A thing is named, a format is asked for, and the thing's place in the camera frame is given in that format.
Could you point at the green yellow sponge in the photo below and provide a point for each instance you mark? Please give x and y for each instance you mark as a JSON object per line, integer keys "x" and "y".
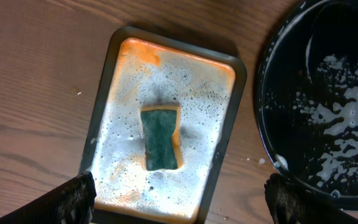
{"x": 160, "y": 126}

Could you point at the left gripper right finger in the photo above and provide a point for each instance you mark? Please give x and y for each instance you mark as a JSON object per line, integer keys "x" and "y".
{"x": 287, "y": 203}

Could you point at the black round tray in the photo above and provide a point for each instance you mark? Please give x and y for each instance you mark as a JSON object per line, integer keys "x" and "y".
{"x": 307, "y": 100}

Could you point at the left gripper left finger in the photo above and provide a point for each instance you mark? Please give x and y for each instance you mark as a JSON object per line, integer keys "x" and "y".
{"x": 71, "y": 202}

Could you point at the black rectangular soapy tray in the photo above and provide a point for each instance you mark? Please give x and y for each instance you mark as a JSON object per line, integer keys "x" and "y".
{"x": 145, "y": 69}

